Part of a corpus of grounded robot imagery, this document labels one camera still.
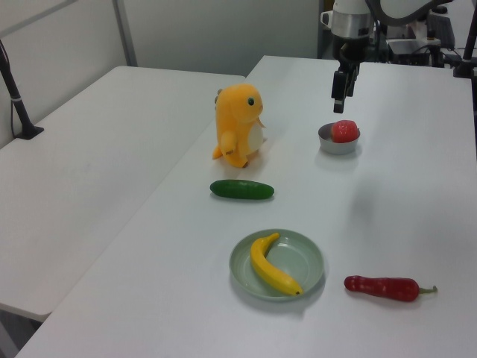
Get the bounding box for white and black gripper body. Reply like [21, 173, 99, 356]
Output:
[320, 10, 374, 72]

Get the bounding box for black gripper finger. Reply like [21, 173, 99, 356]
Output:
[331, 69, 347, 114]
[346, 68, 360, 98]

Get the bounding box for green cucumber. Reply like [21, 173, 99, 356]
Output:
[209, 179, 276, 201]

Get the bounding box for small metal bowl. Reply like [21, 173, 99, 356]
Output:
[318, 123, 361, 156]

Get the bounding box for red apple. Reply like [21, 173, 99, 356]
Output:
[330, 119, 361, 144]

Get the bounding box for white background device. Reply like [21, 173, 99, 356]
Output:
[386, 37, 430, 65]

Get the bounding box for orange plush dinosaur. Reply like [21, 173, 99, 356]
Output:
[211, 84, 268, 169]

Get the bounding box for light green plate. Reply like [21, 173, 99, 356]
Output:
[229, 228, 325, 302]

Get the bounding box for yellow banana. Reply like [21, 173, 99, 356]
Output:
[249, 232, 304, 298]

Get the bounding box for red chili pepper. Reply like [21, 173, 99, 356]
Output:
[343, 274, 438, 303]

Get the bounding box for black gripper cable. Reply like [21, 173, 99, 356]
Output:
[366, 0, 387, 43]

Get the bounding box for black camera stand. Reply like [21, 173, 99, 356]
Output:
[452, 21, 477, 78]
[0, 39, 45, 141]

